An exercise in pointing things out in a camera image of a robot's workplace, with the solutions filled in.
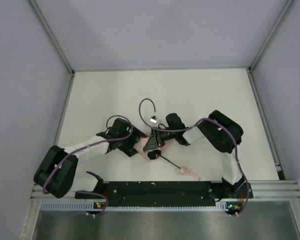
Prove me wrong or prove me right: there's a pink and black folding umbrella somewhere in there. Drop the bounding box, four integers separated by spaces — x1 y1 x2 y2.
134 129 201 181

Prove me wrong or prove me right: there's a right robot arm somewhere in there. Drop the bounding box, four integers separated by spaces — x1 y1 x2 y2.
138 110 246 193

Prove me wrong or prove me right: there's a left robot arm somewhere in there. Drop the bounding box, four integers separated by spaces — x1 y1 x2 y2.
33 116 147 199

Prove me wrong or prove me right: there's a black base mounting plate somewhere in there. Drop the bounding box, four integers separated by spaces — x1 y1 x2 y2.
74 180 254 207

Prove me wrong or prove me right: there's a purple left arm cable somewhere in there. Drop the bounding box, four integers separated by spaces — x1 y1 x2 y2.
41 114 134 216

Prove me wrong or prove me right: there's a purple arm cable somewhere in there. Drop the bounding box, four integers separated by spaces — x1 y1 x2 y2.
138 98 250 216
41 114 134 216

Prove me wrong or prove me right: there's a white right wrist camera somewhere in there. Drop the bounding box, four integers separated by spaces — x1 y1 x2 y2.
150 114 158 124

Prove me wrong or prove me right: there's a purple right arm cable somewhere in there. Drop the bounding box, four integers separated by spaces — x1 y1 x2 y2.
138 98 250 216

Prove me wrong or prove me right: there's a grey slotted cable duct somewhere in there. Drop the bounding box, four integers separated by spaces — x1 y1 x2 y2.
40 200 239 212

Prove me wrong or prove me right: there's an aluminium frame rail front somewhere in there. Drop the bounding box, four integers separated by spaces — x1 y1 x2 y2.
30 180 300 201

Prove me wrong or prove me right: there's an aluminium frame post left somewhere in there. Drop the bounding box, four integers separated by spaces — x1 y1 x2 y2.
27 0 75 76

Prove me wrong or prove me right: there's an aluminium frame post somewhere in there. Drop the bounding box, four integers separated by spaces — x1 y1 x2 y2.
27 0 75 76
247 0 297 74

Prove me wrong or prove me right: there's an aluminium frame post right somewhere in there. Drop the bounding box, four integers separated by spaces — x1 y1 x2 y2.
247 0 297 74

